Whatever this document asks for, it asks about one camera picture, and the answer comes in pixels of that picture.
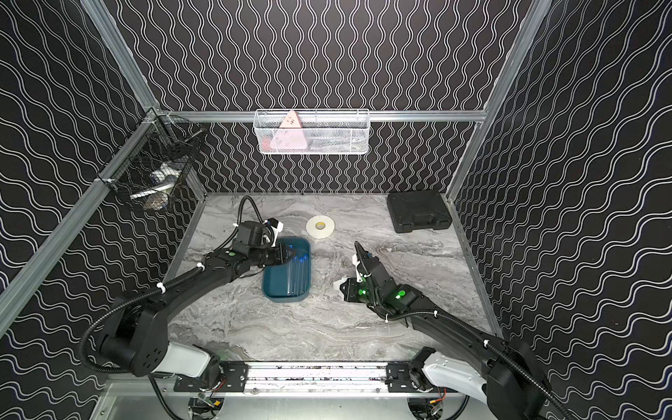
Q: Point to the white tape roll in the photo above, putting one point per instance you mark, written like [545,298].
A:
[320,227]

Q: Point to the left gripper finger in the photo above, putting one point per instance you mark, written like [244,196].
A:
[282,260]
[286,251]

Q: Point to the pink triangular card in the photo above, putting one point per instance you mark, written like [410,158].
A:
[290,136]

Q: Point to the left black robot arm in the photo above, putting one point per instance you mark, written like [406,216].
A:
[133,336]

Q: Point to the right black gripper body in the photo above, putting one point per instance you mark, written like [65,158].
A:
[357,292]

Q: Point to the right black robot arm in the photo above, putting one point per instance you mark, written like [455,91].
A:
[504,375]

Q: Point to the clear wire basket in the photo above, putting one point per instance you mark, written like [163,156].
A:
[328,132]

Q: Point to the blue capped test tube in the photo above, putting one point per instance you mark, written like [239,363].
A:
[297,277]
[291,272]
[305,279]

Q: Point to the white wipe cloth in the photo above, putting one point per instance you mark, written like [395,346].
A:
[338,284]

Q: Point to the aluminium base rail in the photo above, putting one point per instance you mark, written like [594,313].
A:
[315,377]

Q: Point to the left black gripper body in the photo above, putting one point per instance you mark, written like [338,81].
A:
[280,253]

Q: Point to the black plastic case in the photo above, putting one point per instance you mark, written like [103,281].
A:
[410,211]

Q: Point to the black wire basket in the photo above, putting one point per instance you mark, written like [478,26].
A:
[156,169]

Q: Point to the teal plastic tray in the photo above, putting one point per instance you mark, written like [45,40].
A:
[274,281]

